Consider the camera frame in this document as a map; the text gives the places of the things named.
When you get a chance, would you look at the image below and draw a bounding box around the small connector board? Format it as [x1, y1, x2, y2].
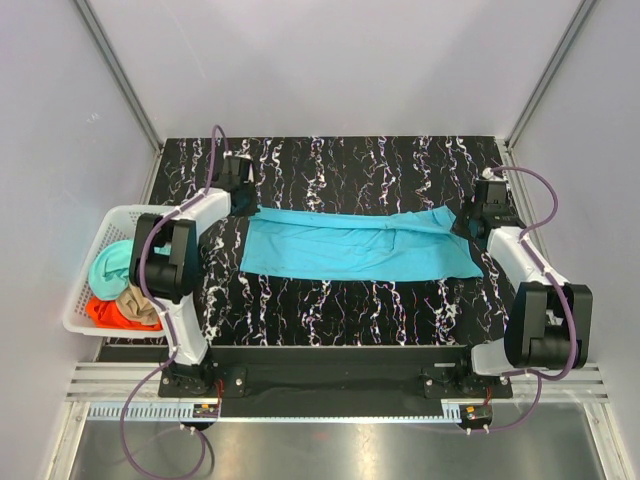
[193, 403, 220, 418]
[462, 404, 493, 423]

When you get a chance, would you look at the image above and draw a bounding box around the aluminium frame post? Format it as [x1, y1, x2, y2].
[71, 0, 164, 153]
[504, 0, 600, 152]

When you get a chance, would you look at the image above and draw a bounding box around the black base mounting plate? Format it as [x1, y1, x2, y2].
[97, 343, 576, 419]

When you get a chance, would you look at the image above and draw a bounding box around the left aluminium frame post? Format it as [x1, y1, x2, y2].
[71, 0, 164, 153]

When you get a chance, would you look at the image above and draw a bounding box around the right small connector board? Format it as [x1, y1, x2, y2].
[462, 404, 493, 423]

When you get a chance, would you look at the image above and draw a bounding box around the right aluminium frame post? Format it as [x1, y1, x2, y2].
[504, 0, 600, 152]

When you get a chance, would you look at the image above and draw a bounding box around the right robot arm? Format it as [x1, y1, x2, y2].
[452, 170, 593, 381]

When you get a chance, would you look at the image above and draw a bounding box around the beige t shirt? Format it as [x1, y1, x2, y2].
[115, 285, 161, 329]

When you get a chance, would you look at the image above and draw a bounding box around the bright blue t shirt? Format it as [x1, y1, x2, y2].
[240, 206, 483, 282]

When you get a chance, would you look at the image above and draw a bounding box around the aluminium front rail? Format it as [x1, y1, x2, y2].
[66, 363, 609, 424]

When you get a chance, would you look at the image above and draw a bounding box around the orange t shirt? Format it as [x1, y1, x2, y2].
[85, 297, 163, 331]

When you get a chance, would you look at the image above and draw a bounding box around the left small connector board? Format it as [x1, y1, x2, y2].
[193, 403, 220, 418]

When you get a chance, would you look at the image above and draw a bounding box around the teal green t shirt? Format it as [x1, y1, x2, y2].
[88, 239, 174, 301]

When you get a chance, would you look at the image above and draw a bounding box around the white plastic laundry basket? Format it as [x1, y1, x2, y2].
[63, 205, 204, 344]

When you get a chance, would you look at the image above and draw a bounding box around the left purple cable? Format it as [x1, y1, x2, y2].
[121, 124, 231, 474]

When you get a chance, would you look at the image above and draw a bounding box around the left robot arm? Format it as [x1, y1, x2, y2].
[129, 151, 257, 383]

